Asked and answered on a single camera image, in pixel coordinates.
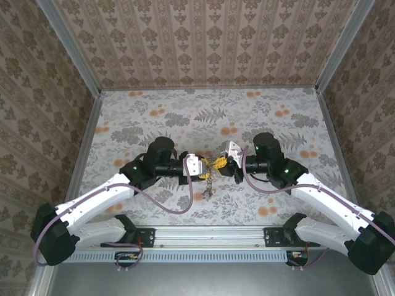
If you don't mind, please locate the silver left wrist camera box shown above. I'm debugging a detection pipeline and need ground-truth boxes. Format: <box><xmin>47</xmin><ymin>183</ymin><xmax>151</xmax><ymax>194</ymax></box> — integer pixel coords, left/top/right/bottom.
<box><xmin>182</xmin><ymin>153</ymin><xmax>207</xmax><ymax>178</ymax></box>

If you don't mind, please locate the floral table cover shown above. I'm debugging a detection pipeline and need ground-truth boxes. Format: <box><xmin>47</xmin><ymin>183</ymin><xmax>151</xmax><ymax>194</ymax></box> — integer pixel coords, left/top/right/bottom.
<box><xmin>66</xmin><ymin>88</ymin><xmax>359</xmax><ymax>226</ymax></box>

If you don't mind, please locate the grey metal panel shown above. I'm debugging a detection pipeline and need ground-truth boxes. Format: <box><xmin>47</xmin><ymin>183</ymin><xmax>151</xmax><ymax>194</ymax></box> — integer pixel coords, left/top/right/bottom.
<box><xmin>46</xmin><ymin>261</ymin><xmax>382</xmax><ymax>296</ymax></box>

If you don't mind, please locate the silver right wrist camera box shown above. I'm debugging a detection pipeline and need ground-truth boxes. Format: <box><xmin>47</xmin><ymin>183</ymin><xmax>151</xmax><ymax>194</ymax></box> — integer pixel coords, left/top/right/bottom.
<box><xmin>220</xmin><ymin>140</ymin><xmax>244</xmax><ymax>163</ymax></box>

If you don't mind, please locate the wide aluminium mounting rail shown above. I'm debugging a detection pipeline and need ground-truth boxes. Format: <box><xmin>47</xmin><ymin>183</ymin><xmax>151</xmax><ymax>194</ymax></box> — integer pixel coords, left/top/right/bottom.
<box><xmin>46</xmin><ymin>224</ymin><xmax>381</xmax><ymax>251</ymax></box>

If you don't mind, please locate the grey slotted cable duct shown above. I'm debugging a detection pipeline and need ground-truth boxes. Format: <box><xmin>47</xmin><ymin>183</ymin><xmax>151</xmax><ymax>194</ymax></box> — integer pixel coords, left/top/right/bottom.
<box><xmin>57</xmin><ymin>250</ymin><xmax>288</xmax><ymax>263</ymax></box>

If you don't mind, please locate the aluminium frame post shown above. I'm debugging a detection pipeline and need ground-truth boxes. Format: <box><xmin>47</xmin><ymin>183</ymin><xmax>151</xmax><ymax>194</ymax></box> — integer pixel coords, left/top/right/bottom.
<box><xmin>315</xmin><ymin>0</ymin><xmax>376</xmax><ymax>95</ymax></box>
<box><xmin>36</xmin><ymin>0</ymin><xmax>102</xmax><ymax>96</ymax></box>

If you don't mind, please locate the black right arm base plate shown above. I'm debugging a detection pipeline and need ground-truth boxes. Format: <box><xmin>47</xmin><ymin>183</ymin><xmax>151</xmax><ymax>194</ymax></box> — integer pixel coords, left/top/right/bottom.
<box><xmin>264</xmin><ymin>227</ymin><xmax>321</xmax><ymax>248</ymax></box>

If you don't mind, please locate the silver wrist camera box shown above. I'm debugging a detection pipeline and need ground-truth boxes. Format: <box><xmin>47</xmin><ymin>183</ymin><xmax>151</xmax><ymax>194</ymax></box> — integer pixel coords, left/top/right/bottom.
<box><xmin>182</xmin><ymin>153</ymin><xmax>207</xmax><ymax>178</ymax></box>
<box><xmin>220</xmin><ymin>140</ymin><xmax>244</xmax><ymax>163</ymax></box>

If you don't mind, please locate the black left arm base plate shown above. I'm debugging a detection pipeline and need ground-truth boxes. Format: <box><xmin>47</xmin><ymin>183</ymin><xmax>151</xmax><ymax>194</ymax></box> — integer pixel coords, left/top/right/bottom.
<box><xmin>101</xmin><ymin>227</ymin><xmax>155</xmax><ymax>248</ymax></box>

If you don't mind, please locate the thin aluminium frame bar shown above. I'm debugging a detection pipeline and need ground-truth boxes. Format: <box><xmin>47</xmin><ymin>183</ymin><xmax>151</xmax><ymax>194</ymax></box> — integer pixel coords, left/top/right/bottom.
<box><xmin>99</xmin><ymin>83</ymin><xmax>319</xmax><ymax>92</ymax></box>

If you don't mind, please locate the small wired connector board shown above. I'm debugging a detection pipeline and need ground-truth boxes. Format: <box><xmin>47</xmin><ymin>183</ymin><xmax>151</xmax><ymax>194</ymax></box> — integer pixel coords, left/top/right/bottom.
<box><xmin>285</xmin><ymin>250</ymin><xmax>309</xmax><ymax>268</ymax></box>
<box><xmin>114</xmin><ymin>251</ymin><xmax>140</xmax><ymax>268</ymax></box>

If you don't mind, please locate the metal keyring chain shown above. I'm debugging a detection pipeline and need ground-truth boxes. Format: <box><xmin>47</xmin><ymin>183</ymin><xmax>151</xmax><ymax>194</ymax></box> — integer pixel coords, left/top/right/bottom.
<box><xmin>202</xmin><ymin>154</ymin><xmax>220</xmax><ymax>200</ymax></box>

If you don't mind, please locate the aluminium side rail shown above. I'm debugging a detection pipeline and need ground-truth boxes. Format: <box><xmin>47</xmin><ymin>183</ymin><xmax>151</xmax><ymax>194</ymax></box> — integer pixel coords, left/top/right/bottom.
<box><xmin>63</xmin><ymin>92</ymin><xmax>104</xmax><ymax>207</ymax></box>
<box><xmin>317</xmin><ymin>91</ymin><xmax>362</xmax><ymax>213</ymax></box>

